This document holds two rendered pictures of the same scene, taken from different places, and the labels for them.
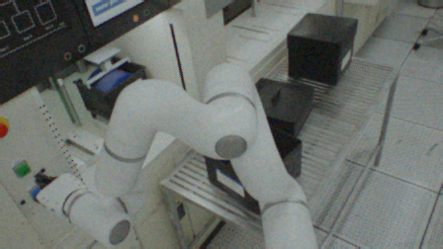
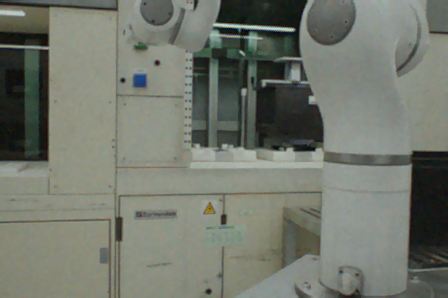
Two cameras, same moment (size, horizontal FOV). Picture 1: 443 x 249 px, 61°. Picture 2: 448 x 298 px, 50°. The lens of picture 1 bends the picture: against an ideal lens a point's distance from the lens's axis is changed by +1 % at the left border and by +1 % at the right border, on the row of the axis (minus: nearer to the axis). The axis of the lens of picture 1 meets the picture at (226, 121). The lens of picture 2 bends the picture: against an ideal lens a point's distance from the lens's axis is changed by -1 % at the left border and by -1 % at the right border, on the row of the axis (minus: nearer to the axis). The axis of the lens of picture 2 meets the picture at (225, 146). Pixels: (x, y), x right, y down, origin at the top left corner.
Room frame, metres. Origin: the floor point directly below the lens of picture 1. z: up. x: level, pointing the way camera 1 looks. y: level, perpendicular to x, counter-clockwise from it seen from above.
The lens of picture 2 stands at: (-0.11, -0.36, 1.00)
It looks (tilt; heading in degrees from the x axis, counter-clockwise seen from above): 3 degrees down; 36
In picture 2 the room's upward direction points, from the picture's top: 1 degrees clockwise
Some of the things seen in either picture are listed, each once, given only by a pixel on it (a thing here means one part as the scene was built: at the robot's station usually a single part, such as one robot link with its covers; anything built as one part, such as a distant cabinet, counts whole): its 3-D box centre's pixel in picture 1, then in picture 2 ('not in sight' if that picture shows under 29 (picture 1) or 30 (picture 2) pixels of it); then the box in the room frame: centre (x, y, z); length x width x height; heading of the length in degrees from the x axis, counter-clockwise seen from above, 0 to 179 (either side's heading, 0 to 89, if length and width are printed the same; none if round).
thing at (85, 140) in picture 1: (76, 151); (217, 152); (1.20, 0.64, 0.89); 0.22 x 0.21 x 0.04; 50
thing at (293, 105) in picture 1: (276, 104); not in sight; (1.43, -0.25, 0.83); 0.29 x 0.29 x 0.13; 57
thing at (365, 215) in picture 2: not in sight; (364, 226); (0.56, -0.11, 0.85); 0.19 x 0.19 x 0.18
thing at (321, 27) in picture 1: (321, 47); not in sight; (1.79, -0.56, 0.89); 0.29 x 0.29 x 0.25; 54
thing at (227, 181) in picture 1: (253, 161); (429, 191); (1.05, -0.08, 0.85); 0.28 x 0.28 x 0.17; 42
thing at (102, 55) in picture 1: (113, 85); (293, 105); (1.40, 0.47, 1.06); 0.24 x 0.20 x 0.32; 140
